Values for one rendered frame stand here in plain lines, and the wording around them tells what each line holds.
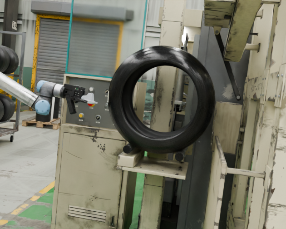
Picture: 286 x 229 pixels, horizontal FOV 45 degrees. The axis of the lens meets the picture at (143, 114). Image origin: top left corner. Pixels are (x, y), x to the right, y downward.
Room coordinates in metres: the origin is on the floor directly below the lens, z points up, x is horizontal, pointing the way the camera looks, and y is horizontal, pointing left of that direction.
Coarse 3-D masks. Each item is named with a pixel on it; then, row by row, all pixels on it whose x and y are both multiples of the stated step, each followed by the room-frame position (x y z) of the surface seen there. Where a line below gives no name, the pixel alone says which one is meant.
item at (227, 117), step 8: (216, 104) 2.22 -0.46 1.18; (224, 104) 2.03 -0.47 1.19; (232, 104) 2.02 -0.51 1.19; (240, 104) 2.08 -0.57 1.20; (216, 112) 2.04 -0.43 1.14; (224, 112) 2.03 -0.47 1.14; (232, 112) 2.02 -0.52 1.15; (240, 112) 2.02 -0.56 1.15; (216, 120) 2.04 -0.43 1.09; (224, 120) 2.03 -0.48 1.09; (232, 120) 2.02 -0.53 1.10; (240, 120) 2.02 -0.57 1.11; (216, 128) 2.04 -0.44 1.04; (224, 128) 2.03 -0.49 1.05; (232, 128) 2.02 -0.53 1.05; (224, 136) 2.03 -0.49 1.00; (232, 136) 2.02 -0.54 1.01; (224, 144) 2.03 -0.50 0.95; (232, 144) 2.02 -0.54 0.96; (224, 152) 2.03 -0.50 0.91; (232, 152) 2.02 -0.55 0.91
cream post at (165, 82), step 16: (176, 0) 2.16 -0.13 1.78; (176, 16) 2.16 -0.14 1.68; (160, 32) 2.18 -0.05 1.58; (176, 32) 2.16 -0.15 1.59; (160, 80) 2.17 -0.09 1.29; (176, 80) 2.21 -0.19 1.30; (160, 96) 2.17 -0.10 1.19; (160, 112) 2.16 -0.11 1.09; (160, 128) 2.16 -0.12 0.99; (144, 176) 2.18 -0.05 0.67; (160, 176) 2.16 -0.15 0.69; (144, 192) 2.17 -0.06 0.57; (160, 192) 2.15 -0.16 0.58; (144, 208) 2.17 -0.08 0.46; (160, 208) 2.16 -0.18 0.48; (144, 224) 2.17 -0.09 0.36
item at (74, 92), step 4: (64, 84) 1.98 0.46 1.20; (68, 84) 1.99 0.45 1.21; (64, 88) 1.97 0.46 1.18; (68, 88) 1.97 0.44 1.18; (72, 88) 1.95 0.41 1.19; (76, 88) 1.96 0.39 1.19; (80, 88) 1.94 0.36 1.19; (84, 88) 2.01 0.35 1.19; (64, 92) 1.98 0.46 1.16; (68, 92) 1.98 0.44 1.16; (72, 92) 1.95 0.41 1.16; (76, 92) 1.96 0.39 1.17; (80, 92) 1.95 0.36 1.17; (84, 92) 2.00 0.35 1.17; (64, 96) 2.00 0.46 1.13; (72, 96) 1.96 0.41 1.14; (76, 96) 1.96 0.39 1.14; (80, 96) 1.96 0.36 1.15
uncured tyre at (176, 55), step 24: (144, 48) 1.86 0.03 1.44; (168, 48) 1.81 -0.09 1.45; (120, 72) 1.83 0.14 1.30; (144, 72) 2.08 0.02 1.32; (192, 72) 1.76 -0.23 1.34; (120, 96) 1.81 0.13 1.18; (120, 120) 1.82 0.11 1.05; (192, 120) 1.75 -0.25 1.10; (144, 144) 1.80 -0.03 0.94; (168, 144) 1.77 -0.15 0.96
